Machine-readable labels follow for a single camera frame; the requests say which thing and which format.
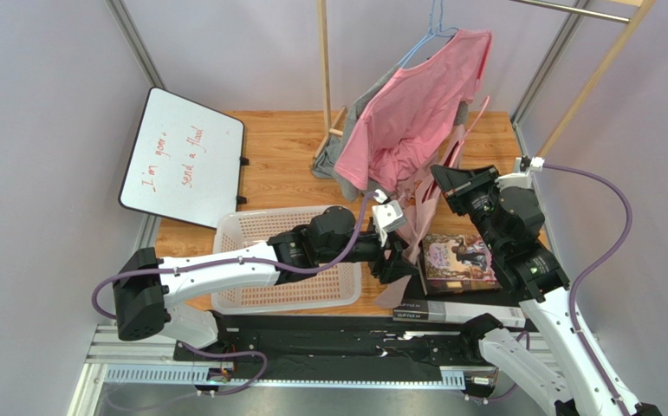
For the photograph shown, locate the bright pink t shirt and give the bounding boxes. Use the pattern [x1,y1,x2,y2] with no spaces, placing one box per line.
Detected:
[348,29,493,185]

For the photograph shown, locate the blue wire hanger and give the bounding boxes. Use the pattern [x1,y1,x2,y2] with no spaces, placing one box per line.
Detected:
[397,0,460,68]

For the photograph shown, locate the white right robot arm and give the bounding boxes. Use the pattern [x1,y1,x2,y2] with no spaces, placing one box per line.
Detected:
[431,166,660,415]

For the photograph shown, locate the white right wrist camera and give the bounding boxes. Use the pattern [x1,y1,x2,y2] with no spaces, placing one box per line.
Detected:
[513,156,545,175]

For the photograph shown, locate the dusty pink t shirt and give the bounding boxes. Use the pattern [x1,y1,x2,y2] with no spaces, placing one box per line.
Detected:
[374,95,490,309]

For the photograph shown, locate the wooden clothes rack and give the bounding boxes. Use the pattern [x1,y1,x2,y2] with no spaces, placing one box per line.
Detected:
[311,0,655,161]

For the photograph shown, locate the colourful illustrated book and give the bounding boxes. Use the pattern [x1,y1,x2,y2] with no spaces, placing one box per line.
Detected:
[418,234,501,296]

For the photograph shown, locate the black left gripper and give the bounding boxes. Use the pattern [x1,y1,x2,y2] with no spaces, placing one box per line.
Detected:
[317,228,419,284]

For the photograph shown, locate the aluminium frame rail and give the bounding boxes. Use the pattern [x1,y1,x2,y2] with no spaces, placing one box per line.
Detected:
[68,324,623,416]

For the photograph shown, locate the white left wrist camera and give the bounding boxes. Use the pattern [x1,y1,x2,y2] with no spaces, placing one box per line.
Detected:
[372,189,406,234]

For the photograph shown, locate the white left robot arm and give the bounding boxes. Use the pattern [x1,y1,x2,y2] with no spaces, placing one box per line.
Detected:
[111,203,418,348]

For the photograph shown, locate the whiteboard with red writing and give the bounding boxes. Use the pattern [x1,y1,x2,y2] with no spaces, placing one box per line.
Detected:
[118,88,245,229]

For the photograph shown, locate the dark paperback book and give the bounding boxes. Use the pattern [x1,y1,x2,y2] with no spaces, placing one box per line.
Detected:
[418,246,501,296]

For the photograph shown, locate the white plastic laundry basket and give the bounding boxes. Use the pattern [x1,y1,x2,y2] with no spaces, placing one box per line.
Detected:
[211,205,362,315]

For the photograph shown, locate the black clip file binder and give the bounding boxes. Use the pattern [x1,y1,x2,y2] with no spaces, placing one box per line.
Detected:
[392,285,528,328]

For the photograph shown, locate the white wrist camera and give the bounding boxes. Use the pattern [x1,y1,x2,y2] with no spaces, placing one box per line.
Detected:
[513,156,545,175]
[372,189,406,234]

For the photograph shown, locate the grey adidas t shirt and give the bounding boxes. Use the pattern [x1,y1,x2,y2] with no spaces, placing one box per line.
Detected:
[311,65,442,201]

